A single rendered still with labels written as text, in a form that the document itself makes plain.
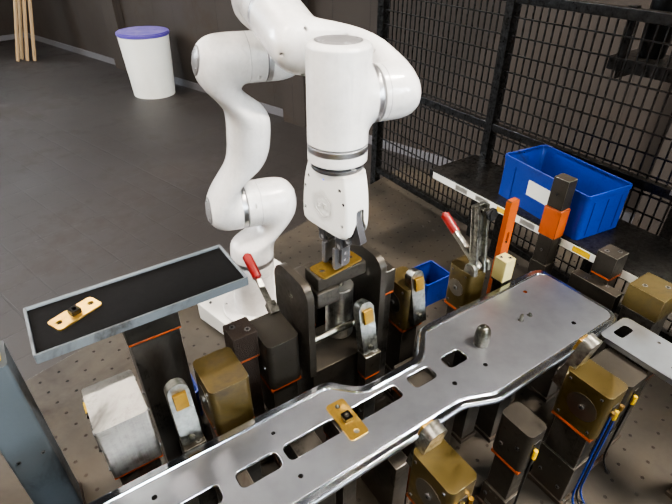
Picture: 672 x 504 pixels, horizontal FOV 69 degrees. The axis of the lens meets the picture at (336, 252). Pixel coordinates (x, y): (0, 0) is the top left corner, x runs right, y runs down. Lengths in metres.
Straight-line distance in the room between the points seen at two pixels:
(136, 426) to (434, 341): 0.59
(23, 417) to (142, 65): 5.35
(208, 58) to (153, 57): 5.08
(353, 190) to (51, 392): 1.09
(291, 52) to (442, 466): 0.65
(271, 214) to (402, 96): 0.68
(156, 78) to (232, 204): 5.01
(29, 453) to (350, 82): 0.86
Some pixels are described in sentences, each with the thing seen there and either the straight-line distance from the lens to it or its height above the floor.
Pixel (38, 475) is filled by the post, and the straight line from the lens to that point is 1.16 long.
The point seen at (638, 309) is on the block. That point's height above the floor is 1.01.
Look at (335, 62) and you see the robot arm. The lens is 0.62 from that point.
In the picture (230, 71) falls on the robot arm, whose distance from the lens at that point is 1.04.
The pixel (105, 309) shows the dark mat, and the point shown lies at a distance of 0.97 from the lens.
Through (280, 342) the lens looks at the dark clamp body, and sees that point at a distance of 0.93.
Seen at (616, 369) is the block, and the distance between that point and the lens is 1.16.
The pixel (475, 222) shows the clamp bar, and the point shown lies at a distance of 1.12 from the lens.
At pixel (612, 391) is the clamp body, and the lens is 1.02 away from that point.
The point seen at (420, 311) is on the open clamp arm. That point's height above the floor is 1.01.
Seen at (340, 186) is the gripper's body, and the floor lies 1.43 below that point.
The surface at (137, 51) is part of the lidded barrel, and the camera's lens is 6.11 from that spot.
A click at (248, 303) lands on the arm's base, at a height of 0.81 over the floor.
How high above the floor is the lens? 1.73
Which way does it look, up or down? 34 degrees down
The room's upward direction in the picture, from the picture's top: straight up
